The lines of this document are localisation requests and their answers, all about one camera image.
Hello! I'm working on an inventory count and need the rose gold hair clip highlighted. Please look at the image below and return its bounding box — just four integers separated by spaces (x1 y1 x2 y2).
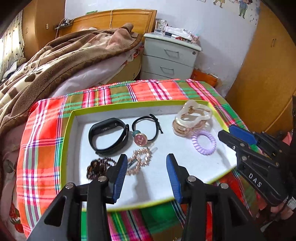
126 147 158 176

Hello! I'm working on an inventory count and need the purple spiral hair tie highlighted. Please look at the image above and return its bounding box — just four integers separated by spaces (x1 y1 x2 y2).
191 129 217 156

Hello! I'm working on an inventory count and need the black fitness band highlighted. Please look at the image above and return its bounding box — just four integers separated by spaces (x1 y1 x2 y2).
88 118 130 156

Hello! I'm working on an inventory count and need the clutter on bedside cabinet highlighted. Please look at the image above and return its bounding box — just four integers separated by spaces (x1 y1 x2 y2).
165 26 200 44

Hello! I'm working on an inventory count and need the grey bedside drawer cabinet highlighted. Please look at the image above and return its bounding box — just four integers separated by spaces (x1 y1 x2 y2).
140 33 202 80

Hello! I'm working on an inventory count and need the wooden headboard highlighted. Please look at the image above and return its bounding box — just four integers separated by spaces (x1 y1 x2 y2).
58 9 157 37

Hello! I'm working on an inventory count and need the power strip on headboard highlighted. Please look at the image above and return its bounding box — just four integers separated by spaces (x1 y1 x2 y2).
54 18 73 30

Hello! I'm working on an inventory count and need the clear glass cup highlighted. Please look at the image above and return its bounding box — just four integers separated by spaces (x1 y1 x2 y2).
154 19 167 36

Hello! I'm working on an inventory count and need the tall wooden wardrobe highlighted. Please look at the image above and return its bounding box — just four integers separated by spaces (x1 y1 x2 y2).
22 0 66 60

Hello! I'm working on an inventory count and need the wooden closet door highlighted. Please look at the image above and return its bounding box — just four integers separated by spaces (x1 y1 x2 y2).
226 3 295 136

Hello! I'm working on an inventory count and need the dark beaded hair accessory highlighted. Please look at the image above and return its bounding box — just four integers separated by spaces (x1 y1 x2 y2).
86 157 116 180

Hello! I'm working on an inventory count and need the person right hand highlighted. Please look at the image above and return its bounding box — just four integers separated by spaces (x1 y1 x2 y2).
270 201 293 220

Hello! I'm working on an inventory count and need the brown patterned blanket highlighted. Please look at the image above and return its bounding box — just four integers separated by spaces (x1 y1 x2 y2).
1 23 142 137

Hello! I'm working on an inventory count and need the plaid red green cloth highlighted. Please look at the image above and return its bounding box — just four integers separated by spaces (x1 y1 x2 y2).
16 79 245 240

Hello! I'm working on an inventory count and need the black hair tie with charm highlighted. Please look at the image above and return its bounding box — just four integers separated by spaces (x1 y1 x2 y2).
131 113 164 147

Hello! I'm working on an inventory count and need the floral white bedsheet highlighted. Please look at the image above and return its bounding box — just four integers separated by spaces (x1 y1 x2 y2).
1 124 26 240

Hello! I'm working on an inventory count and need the patterned window curtain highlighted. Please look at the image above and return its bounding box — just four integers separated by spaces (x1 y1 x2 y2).
1 11 25 79

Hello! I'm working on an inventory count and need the translucent pink hair claw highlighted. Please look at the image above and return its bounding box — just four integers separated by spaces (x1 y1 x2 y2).
172 100 212 137

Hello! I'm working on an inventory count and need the cartoon children wall sticker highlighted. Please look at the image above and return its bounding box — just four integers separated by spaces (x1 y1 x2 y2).
197 1 261 26

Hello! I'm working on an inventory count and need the yellow-green shallow box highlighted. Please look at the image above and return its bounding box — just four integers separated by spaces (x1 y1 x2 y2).
61 100 236 211

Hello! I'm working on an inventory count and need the orange storage box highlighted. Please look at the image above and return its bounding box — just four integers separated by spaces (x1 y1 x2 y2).
191 69 218 87

